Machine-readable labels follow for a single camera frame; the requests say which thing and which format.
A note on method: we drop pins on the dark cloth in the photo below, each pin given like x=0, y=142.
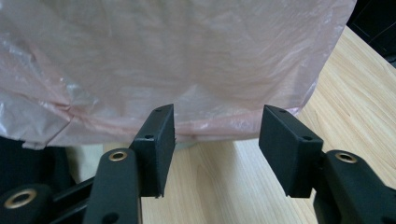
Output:
x=28, y=168

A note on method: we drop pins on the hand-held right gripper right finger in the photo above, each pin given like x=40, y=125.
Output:
x=292, y=155

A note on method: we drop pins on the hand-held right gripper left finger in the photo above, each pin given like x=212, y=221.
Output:
x=149, y=161

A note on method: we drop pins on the pink plastic bag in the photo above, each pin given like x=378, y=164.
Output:
x=174, y=62

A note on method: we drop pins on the dark furniture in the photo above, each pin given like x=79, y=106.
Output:
x=378, y=21

